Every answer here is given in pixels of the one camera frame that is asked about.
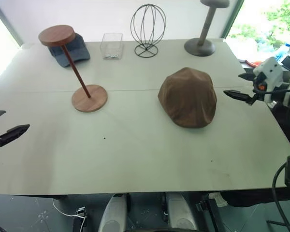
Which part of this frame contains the blue plastic bottle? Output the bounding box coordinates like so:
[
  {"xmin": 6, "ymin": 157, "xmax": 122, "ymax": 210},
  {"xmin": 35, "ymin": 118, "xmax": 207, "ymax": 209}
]
[{"xmin": 275, "ymin": 43, "xmax": 290, "ymax": 59}]

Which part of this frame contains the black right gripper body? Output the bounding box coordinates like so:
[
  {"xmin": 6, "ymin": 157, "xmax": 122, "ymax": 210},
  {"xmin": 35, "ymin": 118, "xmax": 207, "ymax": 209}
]
[{"xmin": 252, "ymin": 71, "xmax": 267, "ymax": 105}]

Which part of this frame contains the white floor cable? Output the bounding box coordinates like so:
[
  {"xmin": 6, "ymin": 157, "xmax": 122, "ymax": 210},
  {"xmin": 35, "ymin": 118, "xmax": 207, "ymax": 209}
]
[{"xmin": 52, "ymin": 198, "xmax": 87, "ymax": 232}]

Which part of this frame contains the wooden hat stand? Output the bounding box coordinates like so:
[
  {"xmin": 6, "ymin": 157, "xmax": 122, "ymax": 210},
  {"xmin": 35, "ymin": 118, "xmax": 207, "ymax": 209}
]
[{"xmin": 38, "ymin": 24, "xmax": 109, "ymax": 113}]

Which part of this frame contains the grey hat stand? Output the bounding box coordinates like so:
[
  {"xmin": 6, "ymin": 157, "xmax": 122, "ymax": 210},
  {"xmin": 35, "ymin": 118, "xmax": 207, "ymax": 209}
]
[{"xmin": 184, "ymin": 0, "xmax": 231, "ymax": 57}]

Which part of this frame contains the silver rounded robot leg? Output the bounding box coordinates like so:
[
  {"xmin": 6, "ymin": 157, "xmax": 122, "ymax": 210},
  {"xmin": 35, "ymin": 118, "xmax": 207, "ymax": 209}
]
[
  {"xmin": 97, "ymin": 194, "xmax": 128, "ymax": 232},
  {"xmin": 165, "ymin": 192, "xmax": 198, "ymax": 232}
]

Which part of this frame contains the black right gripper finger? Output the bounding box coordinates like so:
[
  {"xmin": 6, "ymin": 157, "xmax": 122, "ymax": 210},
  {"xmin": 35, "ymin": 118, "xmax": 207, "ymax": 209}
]
[
  {"xmin": 223, "ymin": 89, "xmax": 255, "ymax": 106},
  {"xmin": 237, "ymin": 72, "xmax": 257, "ymax": 81}
]

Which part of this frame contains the brown cap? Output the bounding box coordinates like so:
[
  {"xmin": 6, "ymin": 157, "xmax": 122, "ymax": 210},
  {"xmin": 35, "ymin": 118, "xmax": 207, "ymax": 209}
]
[{"xmin": 157, "ymin": 67, "xmax": 218, "ymax": 129}]

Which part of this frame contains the grey-blue baseball cap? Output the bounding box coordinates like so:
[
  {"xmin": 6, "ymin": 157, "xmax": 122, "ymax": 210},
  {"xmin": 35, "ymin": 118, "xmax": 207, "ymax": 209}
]
[{"xmin": 48, "ymin": 33, "xmax": 91, "ymax": 68}]

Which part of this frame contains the green window frame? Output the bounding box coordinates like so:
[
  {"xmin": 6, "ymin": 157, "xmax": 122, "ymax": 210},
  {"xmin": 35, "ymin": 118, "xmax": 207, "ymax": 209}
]
[{"xmin": 223, "ymin": 0, "xmax": 246, "ymax": 40}]

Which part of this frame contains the black wire head stand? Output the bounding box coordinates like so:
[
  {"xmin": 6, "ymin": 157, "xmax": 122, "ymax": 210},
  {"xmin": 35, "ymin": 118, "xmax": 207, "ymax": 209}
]
[{"xmin": 130, "ymin": 3, "xmax": 167, "ymax": 58}]

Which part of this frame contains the clear plastic box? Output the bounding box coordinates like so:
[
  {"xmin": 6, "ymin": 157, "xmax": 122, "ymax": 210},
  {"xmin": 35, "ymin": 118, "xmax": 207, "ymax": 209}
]
[{"xmin": 101, "ymin": 32, "xmax": 124, "ymax": 60}]

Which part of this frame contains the black floor plug box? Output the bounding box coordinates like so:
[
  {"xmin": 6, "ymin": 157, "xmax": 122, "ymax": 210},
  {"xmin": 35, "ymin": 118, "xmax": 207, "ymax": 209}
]
[{"xmin": 73, "ymin": 207, "xmax": 88, "ymax": 232}]

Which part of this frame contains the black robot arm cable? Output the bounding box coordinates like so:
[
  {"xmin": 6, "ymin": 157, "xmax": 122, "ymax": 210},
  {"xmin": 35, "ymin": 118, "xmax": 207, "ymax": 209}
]
[{"xmin": 266, "ymin": 161, "xmax": 290, "ymax": 232}]

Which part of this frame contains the red flat object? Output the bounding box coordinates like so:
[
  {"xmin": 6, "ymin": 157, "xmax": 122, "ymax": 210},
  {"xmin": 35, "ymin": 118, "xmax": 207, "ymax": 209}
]
[{"xmin": 240, "ymin": 58, "xmax": 260, "ymax": 68}]

